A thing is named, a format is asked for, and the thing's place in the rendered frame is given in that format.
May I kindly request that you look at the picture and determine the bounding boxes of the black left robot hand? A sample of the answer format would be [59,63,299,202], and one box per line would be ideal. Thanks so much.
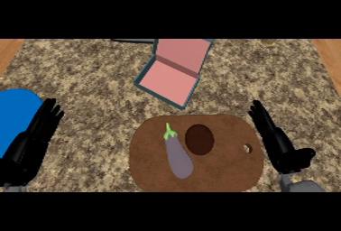
[0,97,66,188]

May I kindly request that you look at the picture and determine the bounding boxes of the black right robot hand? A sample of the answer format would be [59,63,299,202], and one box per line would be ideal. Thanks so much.
[246,99,317,175]

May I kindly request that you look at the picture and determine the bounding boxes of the brown wooden cutting board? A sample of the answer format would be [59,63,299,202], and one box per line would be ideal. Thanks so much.
[128,114,265,193]

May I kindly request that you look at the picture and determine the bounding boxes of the pink box with teal rim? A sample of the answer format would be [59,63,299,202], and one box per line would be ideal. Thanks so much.
[132,39,215,111]

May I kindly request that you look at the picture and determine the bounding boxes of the blue round plate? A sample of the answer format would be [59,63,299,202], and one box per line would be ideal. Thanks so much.
[0,88,44,159]

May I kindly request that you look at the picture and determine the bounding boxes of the purple eggplant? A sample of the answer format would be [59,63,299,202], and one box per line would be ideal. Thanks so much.
[162,122,194,180]

